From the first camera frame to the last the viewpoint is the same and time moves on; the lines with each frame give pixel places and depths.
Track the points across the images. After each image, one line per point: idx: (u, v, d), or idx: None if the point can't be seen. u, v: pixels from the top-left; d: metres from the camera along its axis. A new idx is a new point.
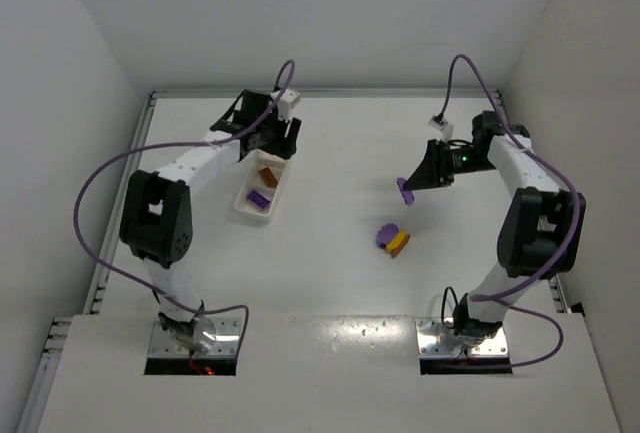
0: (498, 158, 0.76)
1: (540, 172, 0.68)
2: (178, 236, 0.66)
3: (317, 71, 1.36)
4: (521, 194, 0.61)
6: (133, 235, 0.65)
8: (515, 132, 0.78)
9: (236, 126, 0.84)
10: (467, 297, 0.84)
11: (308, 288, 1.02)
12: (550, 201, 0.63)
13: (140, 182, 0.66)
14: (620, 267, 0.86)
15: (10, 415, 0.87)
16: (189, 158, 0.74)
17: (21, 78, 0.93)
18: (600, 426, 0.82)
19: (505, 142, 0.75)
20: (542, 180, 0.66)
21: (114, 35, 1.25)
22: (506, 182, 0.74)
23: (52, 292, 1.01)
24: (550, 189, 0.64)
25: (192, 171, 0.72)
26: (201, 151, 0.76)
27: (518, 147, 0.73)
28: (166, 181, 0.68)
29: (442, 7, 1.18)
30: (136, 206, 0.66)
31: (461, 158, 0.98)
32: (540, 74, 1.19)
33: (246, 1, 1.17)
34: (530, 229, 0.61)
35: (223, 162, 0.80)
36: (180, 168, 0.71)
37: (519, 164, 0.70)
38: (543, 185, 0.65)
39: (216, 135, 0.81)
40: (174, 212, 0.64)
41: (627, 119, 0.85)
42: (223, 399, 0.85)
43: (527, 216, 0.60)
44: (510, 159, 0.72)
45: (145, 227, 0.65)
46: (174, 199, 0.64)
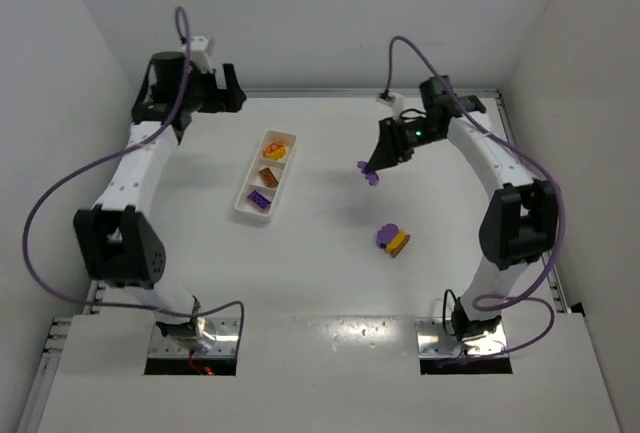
0: (463, 144, 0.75)
1: (509, 160, 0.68)
2: (152, 259, 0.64)
3: (317, 70, 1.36)
4: (500, 194, 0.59)
6: (104, 272, 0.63)
8: (469, 107, 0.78)
9: (160, 107, 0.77)
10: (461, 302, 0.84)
11: (309, 287, 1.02)
12: (527, 192, 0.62)
13: (88, 221, 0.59)
14: (621, 267, 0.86)
15: (10, 415, 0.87)
16: (124, 172, 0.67)
17: (20, 75, 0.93)
18: (603, 427, 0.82)
19: (468, 126, 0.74)
20: (512, 169, 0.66)
21: (114, 35, 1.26)
22: (472, 167, 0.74)
23: (52, 291, 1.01)
24: (521, 179, 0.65)
25: (136, 187, 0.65)
26: (136, 159, 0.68)
27: (481, 132, 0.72)
28: (114, 211, 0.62)
29: (441, 7, 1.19)
30: (94, 244, 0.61)
31: (415, 133, 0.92)
32: (540, 75, 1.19)
33: (245, 0, 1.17)
34: (513, 226, 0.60)
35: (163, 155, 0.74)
36: (120, 189, 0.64)
37: (488, 153, 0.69)
38: (515, 176, 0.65)
39: (140, 130, 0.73)
40: (138, 242, 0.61)
41: (628, 119, 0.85)
42: (223, 398, 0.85)
43: (510, 215, 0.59)
44: (476, 146, 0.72)
45: (114, 263, 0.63)
46: (133, 234, 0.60)
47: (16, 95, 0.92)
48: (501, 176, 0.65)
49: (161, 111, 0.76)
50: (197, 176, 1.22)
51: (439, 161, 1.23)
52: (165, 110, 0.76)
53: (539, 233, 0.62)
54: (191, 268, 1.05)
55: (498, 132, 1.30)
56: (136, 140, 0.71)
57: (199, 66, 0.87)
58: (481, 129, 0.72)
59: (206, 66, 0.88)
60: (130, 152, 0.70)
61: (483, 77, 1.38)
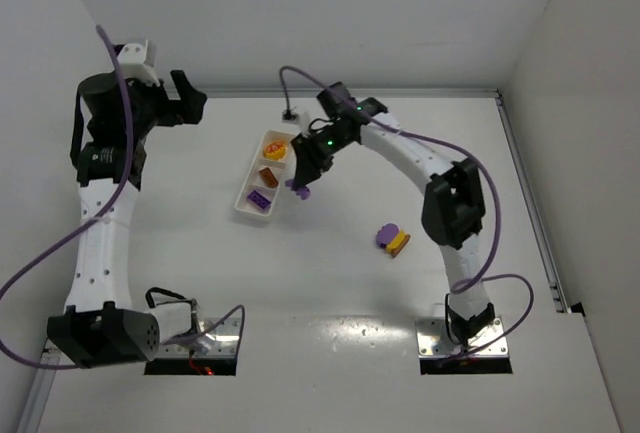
0: (380, 147, 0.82)
1: (426, 150, 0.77)
2: (143, 341, 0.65)
3: (316, 71, 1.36)
4: (432, 188, 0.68)
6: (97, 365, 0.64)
8: (372, 110, 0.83)
9: (106, 157, 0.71)
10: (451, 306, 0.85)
11: (308, 287, 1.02)
12: (451, 175, 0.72)
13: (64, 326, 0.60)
14: (620, 266, 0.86)
15: (10, 416, 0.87)
16: (91, 260, 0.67)
17: (20, 75, 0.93)
18: (603, 427, 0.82)
19: (376, 129, 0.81)
20: (432, 158, 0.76)
21: (114, 35, 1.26)
22: (397, 165, 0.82)
23: (53, 292, 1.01)
24: (441, 166, 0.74)
25: (108, 275, 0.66)
26: (100, 241, 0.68)
27: (393, 133, 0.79)
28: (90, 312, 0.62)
29: (440, 7, 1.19)
30: (79, 351, 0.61)
31: (327, 141, 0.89)
32: (539, 75, 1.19)
33: None
34: (450, 210, 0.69)
35: (125, 215, 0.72)
36: (91, 282, 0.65)
37: (407, 152, 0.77)
38: (436, 163, 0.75)
39: (92, 196, 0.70)
40: (122, 337, 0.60)
41: (627, 120, 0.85)
42: (223, 398, 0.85)
43: (445, 203, 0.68)
44: (393, 146, 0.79)
45: (104, 358, 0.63)
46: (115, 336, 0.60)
47: (17, 94, 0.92)
48: (425, 169, 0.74)
49: (110, 163, 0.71)
50: (197, 176, 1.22)
51: None
52: (112, 159, 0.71)
53: (472, 206, 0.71)
54: (191, 268, 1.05)
55: (498, 133, 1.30)
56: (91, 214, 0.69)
57: (141, 79, 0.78)
58: (391, 130, 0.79)
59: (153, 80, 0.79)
60: (90, 230, 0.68)
61: (483, 77, 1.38)
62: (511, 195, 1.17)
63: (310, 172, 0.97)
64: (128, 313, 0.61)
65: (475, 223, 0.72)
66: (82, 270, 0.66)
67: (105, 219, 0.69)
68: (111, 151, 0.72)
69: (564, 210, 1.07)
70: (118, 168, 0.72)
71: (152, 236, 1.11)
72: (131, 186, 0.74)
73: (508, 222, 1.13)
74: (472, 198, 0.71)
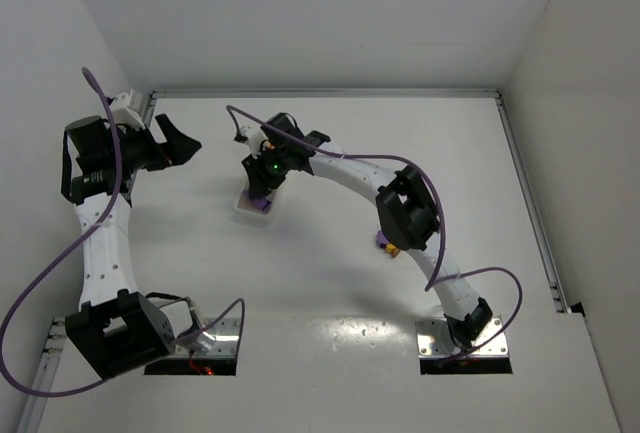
0: (333, 173, 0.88)
1: (371, 167, 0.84)
2: (160, 329, 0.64)
3: (316, 71, 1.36)
4: (382, 201, 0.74)
6: (118, 368, 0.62)
8: (316, 143, 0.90)
9: (96, 177, 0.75)
10: (448, 313, 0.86)
11: (308, 287, 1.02)
12: (397, 184, 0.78)
13: (84, 320, 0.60)
14: (620, 266, 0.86)
15: (9, 416, 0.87)
16: (97, 260, 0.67)
17: (21, 76, 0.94)
18: (602, 427, 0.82)
19: (322, 157, 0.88)
20: (377, 174, 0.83)
21: (113, 36, 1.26)
22: (348, 185, 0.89)
23: (53, 292, 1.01)
24: (385, 179, 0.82)
25: (118, 268, 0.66)
26: (103, 242, 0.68)
27: (337, 157, 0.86)
28: (104, 306, 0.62)
29: (440, 8, 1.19)
30: (100, 348, 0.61)
31: (273, 165, 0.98)
32: (540, 75, 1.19)
33: None
34: (403, 216, 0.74)
35: (124, 222, 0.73)
36: (101, 278, 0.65)
37: (352, 172, 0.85)
38: (381, 179, 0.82)
39: (90, 208, 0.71)
40: (142, 319, 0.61)
41: (627, 120, 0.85)
42: (224, 397, 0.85)
43: (396, 211, 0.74)
44: (341, 170, 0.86)
45: (123, 357, 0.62)
46: (131, 319, 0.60)
47: (16, 95, 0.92)
48: (372, 184, 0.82)
49: (101, 181, 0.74)
50: (198, 176, 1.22)
51: (438, 161, 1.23)
52: (103, 178, 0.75)
53: (424, 208, 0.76)
54: (192, 267, 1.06)
55: (498, 133, 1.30)
56: (89, 225, 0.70)
57: (131, 125, 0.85)
58: (336, 155, 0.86)
59: (140, 122, 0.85)
60: (91, 236, 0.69)
61: (483, 77, 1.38)
62: (511, 194, 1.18)
63: (257, 191, 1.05)
64: (144, 296, 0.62)
65: (432, 222, 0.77)
66: (90, 270, 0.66)
67: (107, 223, 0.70)
68: (101, 172, 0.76)
69: (564, 210, 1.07)
70: (111, 182, 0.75)
71: (152, 236, 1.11)
72: (124, 199, 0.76)
73: (508, 221, 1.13)
74: (421, 201, 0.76)
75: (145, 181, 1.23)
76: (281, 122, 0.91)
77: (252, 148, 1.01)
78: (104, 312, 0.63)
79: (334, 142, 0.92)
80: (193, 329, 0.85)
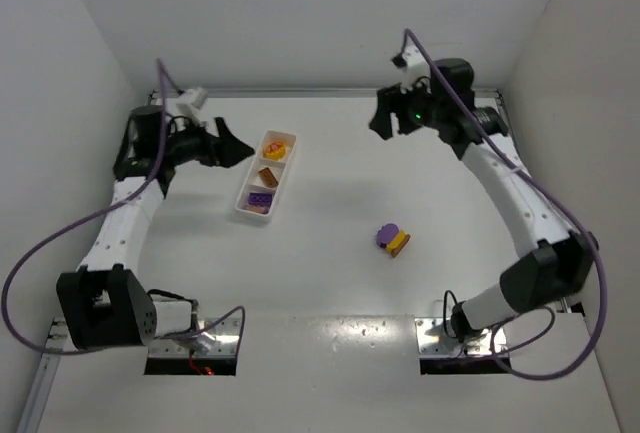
0: (485, 175, 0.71)
1: (544, 208, 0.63)
2: (142, 321, 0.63)
3: (317, 71, 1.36)
4: (536, 257, 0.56)
6: (91, 341, 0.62)
8: (489, 127, 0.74)
9: (144, 162, 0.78)
10: (461, 305, 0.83)
11: (308, 288, 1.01)
12: (560, 245, 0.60)
13: (74, 283, 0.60)
14: (620, 266, 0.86)
15: (9, 418, 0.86)
16: (110, 231, 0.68)
17: (20, 76, 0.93)
18: (602, 427, 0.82)
19: (490, 156, 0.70)
20: (546, 218, 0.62)
21: (113, 35, 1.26)
22: (494, 200, 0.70)
23: (52, 293, 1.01)
24: (554, 231, 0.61)
25: (122, 245, 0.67)
26: (121, 215, 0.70)
27: (510, 169, 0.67)
28: (99, 273, 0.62)
29: (441, 7, 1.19)
30: (80, 317, 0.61)
31: (416, 115, 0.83)
32: (541, 75, 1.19)
33: None
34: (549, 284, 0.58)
35: (150, 206, 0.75)
36: (107, 248, 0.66)
37: (518, 198, 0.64)
38: (549, 228, 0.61)
39: (126, 187, 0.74)
40: (125, 305, 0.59)
41: (627, 120, 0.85)
42: (223, 398, 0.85)
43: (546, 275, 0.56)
44: (504, 183, 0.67)
45: (101, 332, 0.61)
46: (118, 298, 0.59)
47: (17, 95, 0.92)
48: (534, 226, 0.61)
49: (145, 167, 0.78)
50: (197, 175, 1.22)
51: (438, 161, 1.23)
52: (150, 165, 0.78)
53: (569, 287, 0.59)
54: (191, 267, 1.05)
55: None
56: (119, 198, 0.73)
57: (192, 120, 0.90)
58: (509, 164, 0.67)
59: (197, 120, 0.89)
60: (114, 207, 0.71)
61: (483, 77, 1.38)
62: None
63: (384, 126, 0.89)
64: (134, 276, 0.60)
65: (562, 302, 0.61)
66: (100, 238, 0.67)
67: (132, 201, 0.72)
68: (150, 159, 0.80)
69: (564, 210, 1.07)
70: (146, 169, 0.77)
71: (152, 235, 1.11)
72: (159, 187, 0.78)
73: None
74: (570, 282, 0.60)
75: None
76: (462, 71, 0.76)
77: (403, 79, 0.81)
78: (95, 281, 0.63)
79: (510, 140, 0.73)
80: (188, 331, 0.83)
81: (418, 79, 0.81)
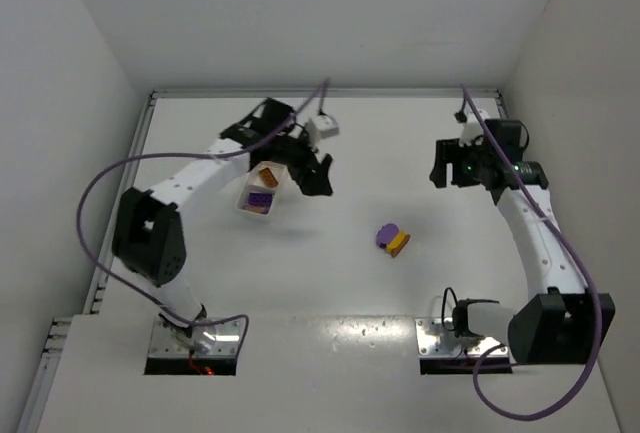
0: (513, 219, 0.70)
1: (564, 260, 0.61)
2: (166, 261, 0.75)
3: (317, 71, 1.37)
4: (540, 299, 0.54)
6: (124, 252, 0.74)
8: (527, 178, 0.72)
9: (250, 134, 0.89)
10: (466, 302, 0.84)
11: (308, 288, 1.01)
12: (569, 298, 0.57)
13: (137, 201, 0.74)
14: (620, 267, 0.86)
15: (9, 417, 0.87)
16: (187, 174, 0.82)
17: (21, 76, 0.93)
18: (602, 426, 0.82)
19: (521, 202, 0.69)
20: (564, 271, 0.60)
21: (113, 35, 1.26)
22: (517, 245, 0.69)
23: (52, 293, 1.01)
24: (570, 285, 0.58)
25: (186, 190, 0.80)
26: (202, 168, 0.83)
27: (538, 216, 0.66)
28: (159, 203, 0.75)
29: (441, 7, 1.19)
30: (126, 228, 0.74)
31: (467, 167, 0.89)
32: (541, 75, 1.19)
33: None
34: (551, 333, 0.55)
35: (228, 174, 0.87)
36: (176, 186, 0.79)
37: (538, 245, 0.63)
38: (565, 281, 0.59)
39: (221, 146, 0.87)
40: (163, 236, 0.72)
41: (627, 120, 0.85)
42: (223, 398, 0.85)
43: (549, 324, 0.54)
44: (527, 229, 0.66)
45: (135, 249, 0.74)
46: (160, 229, 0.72)
47: (17, 95, 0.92)
48: (548, 274, 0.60)
49: (247, 138, 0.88)
50: None
51: (438, 161, 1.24)
52: (251, 138, 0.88)
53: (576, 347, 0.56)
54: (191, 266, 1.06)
55: None
56: (212, 153, 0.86)
57: (309, 140, 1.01)
58: (538, 211, 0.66)
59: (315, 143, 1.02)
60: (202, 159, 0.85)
61: (483, 77, 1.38)
62: None
63: (442, 173, 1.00)
64: (181, 216, 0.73)
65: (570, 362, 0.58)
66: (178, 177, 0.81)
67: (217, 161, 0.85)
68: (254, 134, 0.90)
69: (564, 210, 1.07)
70: (249, 142, 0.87)
71: None
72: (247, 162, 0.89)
73: None
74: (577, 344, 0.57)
75: (145, 181, 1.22)
76: (511, 126, 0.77)
77: (462, 135, 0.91)
78: (153, 208, 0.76)
79: (547, 193, 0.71)
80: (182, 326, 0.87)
81: (472, 138, 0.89)
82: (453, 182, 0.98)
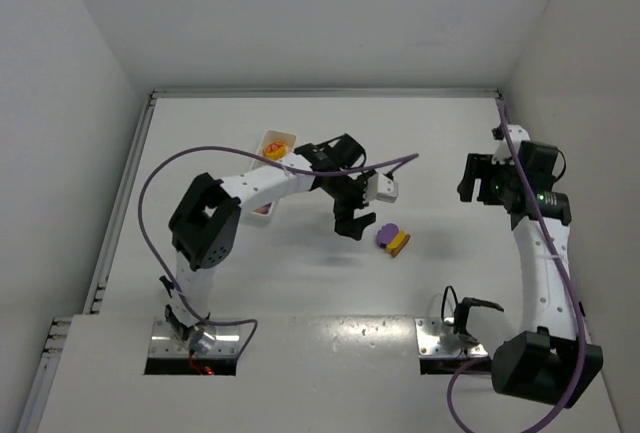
0: (524, 249, 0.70)
1: (563, 302, 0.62)
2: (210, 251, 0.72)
3: (316, 71, 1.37)
4: (525, 334, 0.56)
6: (178, 229, 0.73)
8: (546, 207, 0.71)
9: (322, 161, 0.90)
10: (469, 301, 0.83)
11: (308, 288, 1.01)
12: (559, 341, 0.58)
13: (204, 187, 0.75)
14: (620, 267, 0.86)
15: (10, 417, 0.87)
16: (259, 176, 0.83)
17: (20, 76, 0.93)
18: (603, 427, 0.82)
19: (535, 235, 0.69)
20: (561, 313, 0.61)
21: (113, 35, 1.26)
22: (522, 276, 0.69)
23: (52, 293, 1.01)
24: (564, 328, 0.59)
25: (252, 190, 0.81)
26: (272, 174, 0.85)
27: (549, 253, 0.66)
28: (224, 194, 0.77)
29: (441, 7, 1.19)
30: (187, 207, 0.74)
31: (496, 185, 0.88)
32: (541, 74, 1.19)
33: None
34: (533, 369, 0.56)
35: (287, 188, 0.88)
36: (244, 183, 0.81)
37: (541, 280, 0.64)
38: (559, 322, 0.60)
39: (294, 160, 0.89)
40: (220, 228, 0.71)
41: (628, 120, 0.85)
42: (223, 398, 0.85)
43: (530, 360, 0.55)
44: (534, 262, 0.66)
45: (188, 228, 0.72)
46: (218, 218, 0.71)
47: (17, 94, 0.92)
48: (543, 313, 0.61)
49: (316, 163, 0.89)
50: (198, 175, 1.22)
51: (438, 161, 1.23)
52: (322, 165, 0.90)
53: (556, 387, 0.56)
54: None
55: None
56: (284, 162, 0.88)
57: (365, 192, 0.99)
58: (551, 248, 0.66)
59: (367, 197, 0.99)
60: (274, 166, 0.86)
61: (483, 77, 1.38)
62: None
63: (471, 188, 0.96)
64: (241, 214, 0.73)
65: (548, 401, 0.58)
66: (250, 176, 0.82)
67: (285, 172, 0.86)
68: (325, 163, 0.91)
69: None
70: (319, 165, 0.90)
71: (152, 236, 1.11)
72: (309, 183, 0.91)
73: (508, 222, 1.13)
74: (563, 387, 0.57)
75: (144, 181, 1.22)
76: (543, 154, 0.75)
77: (496, 152, 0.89)
78: (216, 197, 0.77)
79: (567, 229, 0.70)
80: (184, 324, 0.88)
81: (506, 158, 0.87)
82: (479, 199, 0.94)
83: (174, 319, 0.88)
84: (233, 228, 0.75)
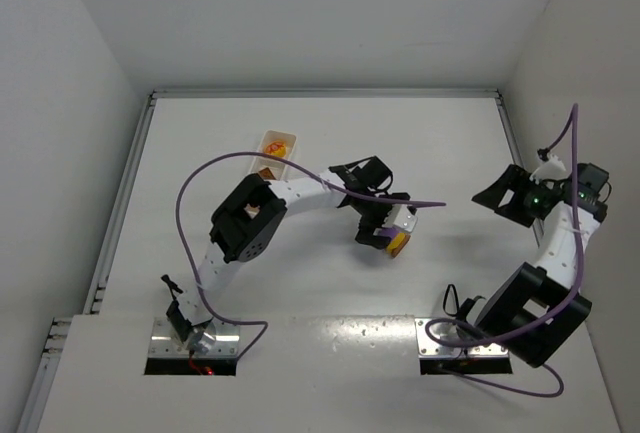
0: (552, 220, 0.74)
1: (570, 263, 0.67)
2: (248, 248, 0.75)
3: (317, 71, 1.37)
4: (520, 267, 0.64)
6: (222, 220, 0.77)
8: (588, 207, 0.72)
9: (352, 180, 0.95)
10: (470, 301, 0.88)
11: (308, 288, 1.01)
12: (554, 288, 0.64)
13: (254, 184, 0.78)
14: (619, 267, 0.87)
15: (9, 417, 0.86)
16: (300, 184, 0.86)
17: (20, 76, 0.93)
18: (602, 426, 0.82)
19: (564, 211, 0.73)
20: (565, 269, 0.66)
21: (114, 35, 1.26)
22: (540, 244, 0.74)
23: (52, 293, 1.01)
24: (562, 281, 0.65)
25: (295, 196, 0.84)
26: (312, 184, 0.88)
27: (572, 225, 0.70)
28: (271, 193, 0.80)
29: (441, 7, 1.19)
30: (234, 200, 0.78)
31: (532, 199, 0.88)
32: (541, 75, 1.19)
33: (246, 0, 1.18)
34: (514, 299, 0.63)
35: (320, 200, 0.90)
36: (288, 188, 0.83)
37: (554, 241, 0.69)
38: (561, 276, 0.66)
39: (332, 178, 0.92)
40: (262, 226, 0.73)
41: (627, 121, 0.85)
42: (223, 398, 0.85)
43: (516, 289, 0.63)
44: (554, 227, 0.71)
45: (230, 221, 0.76)
46: (263, 216, 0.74)
47: (17, 95, 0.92)
48: (547, 264, 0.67)
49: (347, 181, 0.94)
50: (198, 176, 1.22)
51: (439, 161, 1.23)
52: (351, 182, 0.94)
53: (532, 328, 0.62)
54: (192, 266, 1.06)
55: (498, 133, 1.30)
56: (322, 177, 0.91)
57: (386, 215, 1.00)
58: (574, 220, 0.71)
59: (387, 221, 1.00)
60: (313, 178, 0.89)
61: (484, 77, 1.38)
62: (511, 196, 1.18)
63: (496, 195, 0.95)
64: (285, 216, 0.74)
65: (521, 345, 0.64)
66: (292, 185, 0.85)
67: (324, 185, 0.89)
68: (355, 181, 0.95)
69: None
70: (351, 184, 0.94)
71: (152, 236, 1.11)
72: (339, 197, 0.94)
73: (508, 222, 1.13)
74: (536, 332, 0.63)
75: (144, 181, 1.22)
76: (597, 172, 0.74)
77: (538, 170, 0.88)
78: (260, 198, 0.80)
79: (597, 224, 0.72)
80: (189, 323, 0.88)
81: (547, 178, 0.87)
82: (507, 208, 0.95)
83: (175, 318, 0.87)
84: (273, 230, 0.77)
